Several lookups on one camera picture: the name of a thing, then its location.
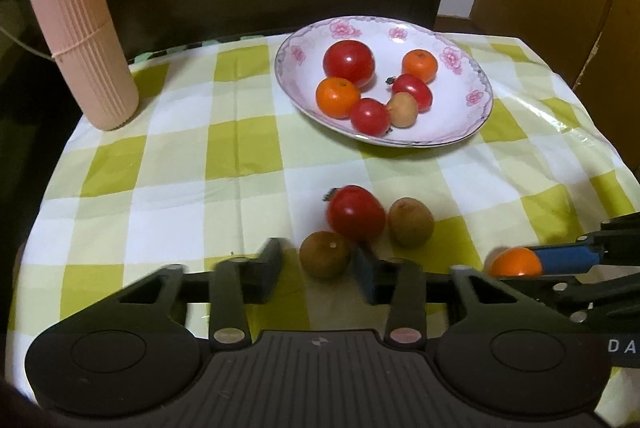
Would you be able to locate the pink ribbed case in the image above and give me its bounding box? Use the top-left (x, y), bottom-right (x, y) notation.
top-left (21, 0), bottom-right (140, 132)

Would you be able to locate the large orange mandarin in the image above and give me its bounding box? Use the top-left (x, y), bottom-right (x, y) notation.
top-left (315, 77), bottom-right (362, 120)

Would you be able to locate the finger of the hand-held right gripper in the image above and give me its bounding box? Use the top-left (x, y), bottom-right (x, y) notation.
top-left (497, 274), bottom-right (640, 325)
top-left (532, 214), bottom-right (640, 279)

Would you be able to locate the large red tomato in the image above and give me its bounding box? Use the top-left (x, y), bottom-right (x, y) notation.
top-left (322, 40), bottom-right (376, 89)

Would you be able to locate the thin white cable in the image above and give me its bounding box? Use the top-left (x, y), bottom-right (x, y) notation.
top-left (0, 27), bottom-right (55, 59)

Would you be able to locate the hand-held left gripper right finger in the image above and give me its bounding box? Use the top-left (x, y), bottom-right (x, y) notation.
top-left (352, 244), bottom-right (543, 355)

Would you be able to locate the white floral plate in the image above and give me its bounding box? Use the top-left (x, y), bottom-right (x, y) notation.
top-left (274, 16), bottom-right (495, 148)

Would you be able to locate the small dark orange mandarin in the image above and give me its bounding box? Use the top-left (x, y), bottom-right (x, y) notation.
top-left (487, 248), bottom-right (543, 279)

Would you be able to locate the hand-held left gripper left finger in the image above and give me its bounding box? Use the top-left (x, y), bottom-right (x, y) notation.
top-left (117, 237), bottom-right (284, 355)

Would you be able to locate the red cherry tomato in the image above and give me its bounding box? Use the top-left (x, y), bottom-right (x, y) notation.
top-left (322, 184), bottom-right (387, 244)
top-left (349, 98), bottom-right (392, 138)
top-left (386, 74), bottom-right (434, 112)

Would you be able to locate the brown longan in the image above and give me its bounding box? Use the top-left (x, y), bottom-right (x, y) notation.
top-left (389, 197), bottom-right (435, 249)
top-left (299, 230), bottom-right (352, 280)
top-left (386, 91), bottom-right (420, 129)

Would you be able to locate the green checked tablecloth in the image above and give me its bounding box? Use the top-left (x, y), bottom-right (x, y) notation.
top-left (7, 28), bottom-right (640, 409)

